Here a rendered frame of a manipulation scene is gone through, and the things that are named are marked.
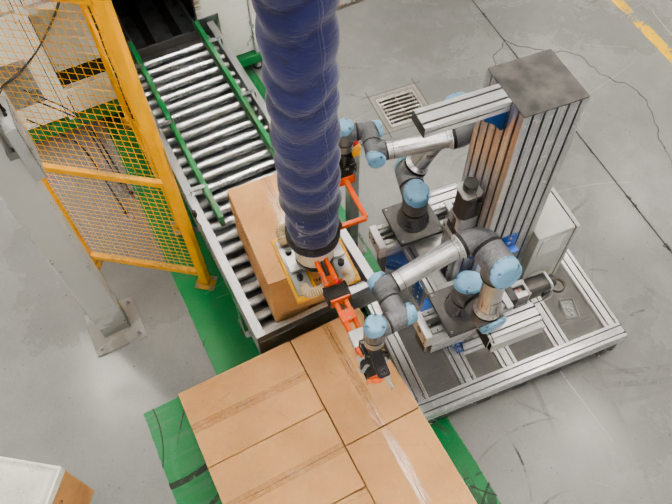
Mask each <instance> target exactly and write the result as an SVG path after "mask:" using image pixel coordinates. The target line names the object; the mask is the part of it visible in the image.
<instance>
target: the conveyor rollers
mask: <svg viewBox="0 0 672 504"><path fill-rule="evenodd" d="M204 48H206V47H205V45H204V43H203V42H202V41H201V42H198V43H195V44H192V45H189V46H187V47H184V48H181V49H178V50H175V51H172V52H169V53H166V54H163V55H161V56H158V57H155V58H152V59H149V60H146V61H143V63H144V65H145V67H146V69H147V68H150V67H153V66H156V65H159V64H162V63H165V62H167V61H170V60H173V59H176V58H179V57H182V56H184V55H187V54H190V53H193V52H196V51H199V50H202V49H204ZM209 56H211V55H210V53H209V52H208V50H207V49H206V50H203V51H200V52H197V53H194V54H191V55H189V56H186V57H183V58H180V59H177V60H174V61H172V62H169V63H166V64H163V65H160V66H157V67H154V68H152V69H149V70H147V71H148V72H149V74H150V76H151V77H153V76H156V75H159V74H161V73H164V72H167V71H170V70H173V69H175V68H178V67H181V66H184V65H187V64H190V63H192V62H195V61H198V60H201V59H204V58H207V57H209ZM215 64H216V63H215V62H214V60H213V58H212V57H211V58H208V59H205V60H203V61H200V62H197V63H194V64H191V65H188V66H186V67H183V68H180V69H177V70H174V71H172V72H169V73H166V74H163V75H160V76H157V77H155V78H152V80H153V82H154V84H155V86H156V85H159V84H162V83H164V82H167V81H170V80H173V79H176V78H178V77H181V76H184V75H187V74H190V73H192V72H195V71H198V70H201V69H204V68H206V67H209V66H212V65H215ZM218 73H221V71H220V70H219V68H218V66H214V67H211V68H208V69H206V70H203V71H200V72H197V73H195V74H192V75H189V76H186V77H183V78H181V79H178V80H175V81H172V82H169V83H167V84H164V85H161V86H158V87H156V88H157V90H158V92H159V93H160V94H163V93H165V92H168V91H171V90H174V89H176V88H179V87H182V86H185V85H188V84H190V83H193V82H196V81H199V80H201V79H204V78H207V77H210V76H212V75H215V74H218ZM224 81H226V80H225V78H224V76H223V75H222V74H220V75H218V76H215V77H212V78H209V79H207V80H204V81H201V82H198V83H196V84H193V85H190V86H187V87H185V88H182V89H179V90H176V91H174V92H171V93H168V94H165V95H163V96H161V97H162V99H163V101H164V103H167V102H170V101H172V100H175V99H178V98H181V97H183V96H186V95H189V94H192V93H194V92H197V91H200V90H203V89H205V88H208V87H211V86H213V85H216V84H219V83H222V82H224ZM229 90H231V88H230V86H229V85H228V83H225V84H222V85H219V86H217V87H214V88H211V89H208V90H206V91H203V92H200V93H197V94H195V95H192V96H189V97H186V98H184V99H181V100H178V101H176V102H173V103H170V104H167V105H166V107H167V109H168V111H169V112H172V111H175V110H177V109H180V108H183V107H185V106H188V105H191V104H194V103H196V102H199V101H202V100H204V99H207V98H210V97H213V96H215V95H218V94H221V93H223V92H226V91H229ZM234 99H236V96H235V94H234V93H233V91H232V92H230V93H227V94H224V95H221V96H219V97H216V98H213V99H211V100H208V101H205V102H203V103H200V104H197V105H194V106H192V107H189V108H186V109H184V110H181V111H178V112H176V113H173V114H171V116H172V118H173V120H174V122H175V121H177V120H180V119H183V118H185V117H188V116H191V115H194V114H196V113H199V112H202V111H204V110H207V109H210V108H212V107H215V106H218V105H220V104H223V103H226V102H228V101H231V100H234ZM239 108H242V106H241V104H240V103H239V101H235V102H232V103H230V104H227V105H224V106H222V107H219V108H216V109H214V110H211V111H208V112H206V113H203V114H200V115H198V116H195V117H192V118H190V119H187V120H184V121H181V122H179V123H176V126H177V128H178V130H179V131H181V130H184V129H186V128H189V127H192V126H194V125H197V124H199V123H202V122H205V121H207V120H210V119H213V118H215V117H218V116H221V115H223V114H226V113H229V112H231V111H234V110H237V109H239ZM245 117H248V116H247V114H246V113H245V111H244V110H241V111H238V112H236V113H233V114H230V115H228V116H225V117H222V118H220V119H217V120H214V121H212V122H209V123H207V124H204V125H201V126H199V127H196V128H193V129H191V130H188V131H185V132H183V133H180V134H181V136H182V137H183V139H184V141H185V140H188V139H190V138H193V137H196V136H198V135H201V134H203V133H206V132H209V131H211V130H214V129H217V128H219V127H222V126H224V125H227V124H230V123H232V122H235V121H237V120H240V119H243V118H245ZM252 126H253V124H252V122H251V121H250V119H247V120H245V121H242V122H240V123H237V124H234V125H232V126H229V127H227V128H224V129H221V130H219V131H216V132H213V133H211V134H208V135H206V136H203V137H200V138H198V139H195V140H193V141H190V142H187V143H186V145H187V147H188V149H189V151H190V150H193V149H195V148H198V147H200V146H203V145H205V144H208V143H211V142H213V141H216V140H218V139H221V138H224V137H226V136H229V135H231V134H234V133H237V132H239V131H242V130H244V129H247V128H249V127H252ZM257 136H259V134H258V132H257V131H256V129H252V130H249V131H247V132H244V133H242V134H239V135H237V136H234V137H231V138H229V139H226V140H224V141H221V142H218V143H216V144H213V145H211V146H208V147H206V148H203V149H200V150H198V151H195V152H193V153H191V155H192V157H193V158H194V160H198V159H201V158H203V157H206V156H208V155H211V154H213V153H216V152H218V151H221V150H224V149H226V148H229V147H231V146H234V145H236V144H239V143H241V142H244V141H247V140H249V139H252V138H254V137H257ZM262 146H265V144H264V142H263V141H262V139H261V138H260V139H257V140H255V141H252V142H250V143H247V144H245V145H242V146H239V147H237V148H234V149H232V150H229V151H227V152H224V153H222V154H219V155H216V156H214V157H211V158H209V159H206V160H204V161H201V162H199V163H196V164H197V166H198V168H199V170H200V171H202V170H204V169H207V168H209V167H212V166H214V165H217V164H219V163H222V162H224V161H227V160H229V159H232V158H234V157H237V156H239V155H242V154H245V153H247V152H250V151H252V150H255V149H257V148H260V147H262ZM268 156H271V154H270V152H269V150H268V149H267V148H266V149H263V150H261V151H258V152H256V153H253V154H251V155H248V156H246V157H243V158H240V159H238V160H235V161H233V162H230V163H228V164H225V165H223V166H220V167H218V168H215V169H213V170H210V171H208V172H205V173H203V174H202V176H203V178H204V179H205V181H208V180H211V179H213V178H216V177H218V176H221V175H223V174H226V173H228V172H231V171H233V170H236V169H238V168H241V167H243V166H246V165H248V164H251V163H253V162H256V161H258V160H261V159H263V158H266V157H268ZM273 167H275V164H274V159H273V158H272V159H270V160H267V161H265V162H262V163H260V164H257V165H255V166H252V167H250V168H247V169H245V170H242V171H240V172H237V173H235V174H232V175H230V176H227V177H225V178H222V179H220V180H217V181H215V182H212V183H210V184H207V185H208V187H209V189H210V191H211V192H213V191H216V190H218V189H221V188H223V187H226V186H228V185H231V184H233V183H235V182H238V181H240V180H243V179H245V178H248V177H250V176H253V175H255V174H258V173H260V172H263V171H265V170H268V169H270V168H273ZM213 197H214V199H215V200H216V202H217V203H219V202H221V201H224V200H226V199H229V197H228V193H227V190H225V191H223V192H220V193H218V194H215V195H213ZM224 219H225V222H226V225H224V226H221V225H220V223H219V221H217V222H214V223H212V224H210V226H211V228H212V230H213V232H216V231H218V230H221V229H223V228H225V227H228V226H230V225H233V224H235V220H234V216H233V215H231V216H229V217H226V218H224ZM238 236H239V235H238V232H237V228H234V229H232V230H229V231H227V232H225V233H222V234H220V235H217V236H216V238H217V240H218V242H219V244H222V243H224V242H226V241H229V240H231V239H233V238H236V237H238ZM242 249H244V247H243V244H242V242H241V240H240V241H238V242H236V243H233V244H231V245H229V246H226V247H224V248H222V250H223V252H224V254H225V256H228V255H231V254H233V253H235V252H237V251H240V250H242ZM228 262H229V264H230V266H231V268H232V269H233V268H236V267H238V266H240V265H242V264H245V263H247V262H249V258H248V256H247V254H246V253H245V254H243V255H240V256H238V257H236V258H233V259H231V260H229V261H228ZM253 275H255V272H254V270H253V268H252V266H250V267H248V268H246V269H243V270H241V271H239V272H237V273H235V276H236V278H237V280H238V282H239V281H242V280H244V279H246V278H248V277H251V276H253ZM241 288H242V290H243V292H244V294H245V295H246V294H248V293H251V292H253V291H255V290H257V289H259V288H261V286H260V284H259V282H258V279H257V280H254V281H252V282H250V283H248V284H245V285H243V286H241ZM248 301H249V303H250V305H251V307H252V308H254V307H256V306H258V305H260V304H263V303H265V302H267V300H266V298H265V296H264V293H262V294H259V295H257V296H255V297H253V298H251V299H248ZM255 315H256V317H257V319H258V321H259V322H260V321H262V320H265V319H267V318H269V317H271V316H273V315H272V312H271V310H270V308H269V307H268V308H265V309H263V310H261V311H259V312H257V313H255Z"/></svg>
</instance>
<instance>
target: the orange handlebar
mask: <svg viewBox="0 0 672 504"><path fill-rule="evenodd" d="M344 184H345V186H346V188H347V189H348V191H349V193H350V195H351V197H352V199H353V201H354V202H355V204H356V206H357V208H358V210H359V212H360V214H361V215H362V216H361V217H358V218H355V219H352V220H349V221H346V222H344V223H342V228H340V230H342V229H345V228H348V227H351V226H354V225H356V224H359V223H362V222H365V221H367V218H368V214H367V213H366V211H365V209H364V207H363V205H362V204H361V202H360V200H359V198H358V196H357V194H356V193H355V191H354V189H353V187H352V185H351V183H350V182H349V180H345V181H344ZM323 261H324V263H325V265H326V267H327V269H328V271H329V273H330V275H331V276H333V277H336V278H337V276H336V273H335V271H334V269H333V267H332V265H331V263H330V261H329V259H328V257H326V258H325V259H324V260H323ZM314 264H315V266H316V268H317V270H318V272H319V274H320V276H321V279H322V281H323V283H324V285H325V284H328V283H329V281H328V279H327V277H326V275H325V273H324V271H323V269H322V266H321V264H320V262H319V261H315V262H314ZM343 302H344V304H345V306H346V308H347V309H345V310H342V308H341V306H340V304H339V302H336V303H335V304H334V306H335V308H336V310H337V312H338V316H339V318H340V320H341V323H342V325H343V326H344V327H345V329H346V332H347V334H348V332H350V331H352V329H351V327H350V325H349V323H351V322H353V323H354V325H355V327H356V329H357V328H360V327H361V325H360V323H359V321H358V319H357V315H356V313H355V311H354V309H353V307H352V306H351V304H350V302H349V300H348V299H345V300H343ZM355 351H356V353H357V355H359V356H360V357H361V358H362V357H364V355H363V354H362V352H361V351H360V348H359V347H356V348H355ZM383 380H384V378H382V379H380V378H375V379H373V380H371V382H372V383H375V384H377V383H380V382H382V381H383Z"/></svg>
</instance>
